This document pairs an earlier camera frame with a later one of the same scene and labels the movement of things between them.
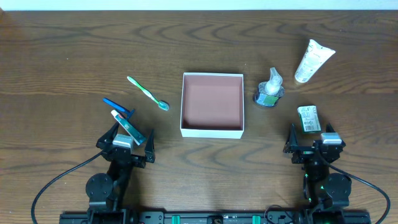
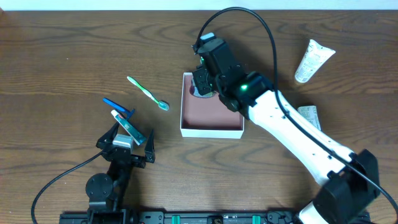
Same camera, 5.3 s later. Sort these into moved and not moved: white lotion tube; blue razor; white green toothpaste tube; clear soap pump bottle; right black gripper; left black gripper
Moved: clear soap pump bottle; right black gripper
Not moved: white green toothpaste tube; left black gripper; white lotion tube; blue razor
